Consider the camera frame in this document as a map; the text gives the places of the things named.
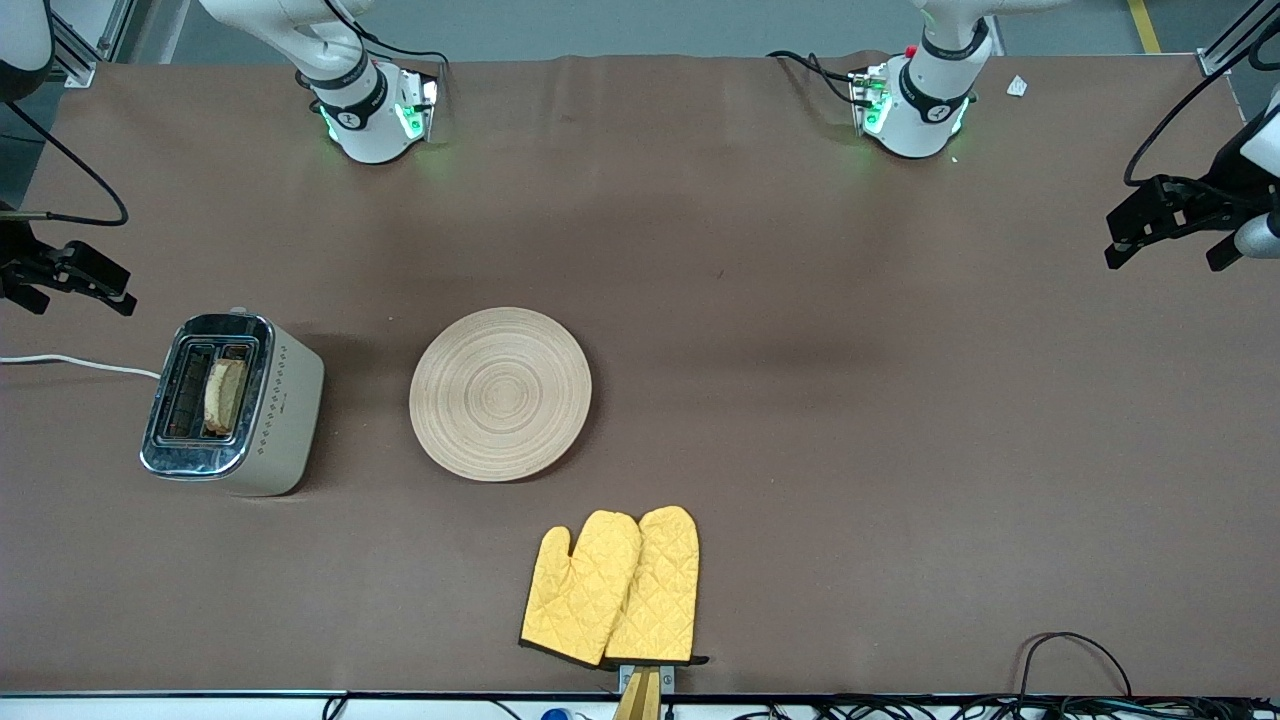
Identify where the aluminium frame profile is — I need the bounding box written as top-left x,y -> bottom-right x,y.
1195,0 -> 1280,77
45,0 -> 136,89

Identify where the black looped floor cable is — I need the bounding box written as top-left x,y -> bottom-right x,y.
1018,631 -> 1136,701

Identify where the black left arm base cable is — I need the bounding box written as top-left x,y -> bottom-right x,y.
767,49 -> 863,107

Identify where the white toaster power cord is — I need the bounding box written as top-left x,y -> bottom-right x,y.
0,353 -> 163,381

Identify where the black arm base cable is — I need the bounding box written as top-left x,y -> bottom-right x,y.
767,49 -> 863,107
320,0 -> 451,73

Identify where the beige chrome two-slot toaster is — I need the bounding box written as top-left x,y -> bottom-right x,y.
140,308 -> 326,498

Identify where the wooden stick with metal bracket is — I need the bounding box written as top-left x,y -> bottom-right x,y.
612,664 -> 677,720

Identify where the black right arm base cable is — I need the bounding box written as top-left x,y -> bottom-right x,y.
320,0 -> 451,73

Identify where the brown toast slice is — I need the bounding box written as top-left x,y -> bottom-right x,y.
204,358 -> 249,437

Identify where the brown table cover sheet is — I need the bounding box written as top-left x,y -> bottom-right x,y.
0,50 -> 1280,698

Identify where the black cable bundle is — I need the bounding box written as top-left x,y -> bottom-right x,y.
735,694 -> 1280,720

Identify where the yellow quilted oven mitt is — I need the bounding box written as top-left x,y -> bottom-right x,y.
604,505 -> 710,667
519,510 -> 642,669

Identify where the round light wooden plate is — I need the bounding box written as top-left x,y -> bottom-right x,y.
409,307 -> 593,483

